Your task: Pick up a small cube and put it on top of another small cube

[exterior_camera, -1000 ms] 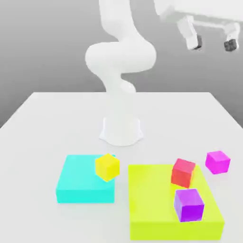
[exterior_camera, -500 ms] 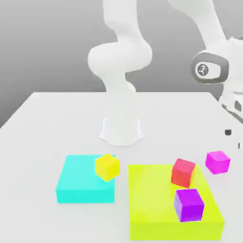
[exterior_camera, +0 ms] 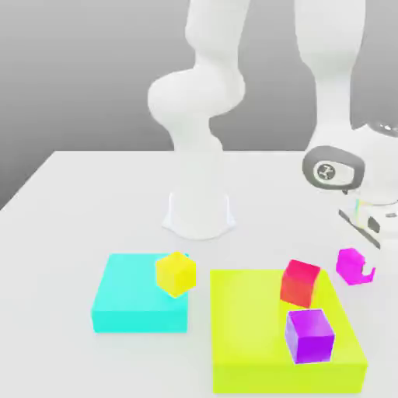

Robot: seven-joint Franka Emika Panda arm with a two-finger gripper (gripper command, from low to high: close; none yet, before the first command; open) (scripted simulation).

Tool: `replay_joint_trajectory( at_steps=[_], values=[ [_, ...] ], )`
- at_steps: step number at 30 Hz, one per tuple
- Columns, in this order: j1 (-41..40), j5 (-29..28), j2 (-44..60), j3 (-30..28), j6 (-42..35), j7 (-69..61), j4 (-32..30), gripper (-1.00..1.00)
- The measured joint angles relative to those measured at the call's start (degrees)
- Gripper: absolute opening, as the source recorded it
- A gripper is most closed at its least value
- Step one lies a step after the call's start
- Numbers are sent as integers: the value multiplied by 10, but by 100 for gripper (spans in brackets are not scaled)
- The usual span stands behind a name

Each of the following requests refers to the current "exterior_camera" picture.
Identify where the small red cube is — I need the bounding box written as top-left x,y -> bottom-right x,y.
279,259 -> 321,309

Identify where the small purple cube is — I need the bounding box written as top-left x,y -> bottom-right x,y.
284,308 -> 336,365

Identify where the large cyan box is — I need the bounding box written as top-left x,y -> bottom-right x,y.
90,253 -> 190,334

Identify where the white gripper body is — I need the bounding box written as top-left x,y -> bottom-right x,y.
337,208 -> 382,260

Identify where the small yellow cube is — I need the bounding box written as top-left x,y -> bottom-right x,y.
155,250 -> 197,299

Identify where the small magenta cube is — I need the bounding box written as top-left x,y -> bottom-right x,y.
335,247 -> 376,286

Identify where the large lime box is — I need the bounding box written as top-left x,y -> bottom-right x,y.
209,268 -> 369,395

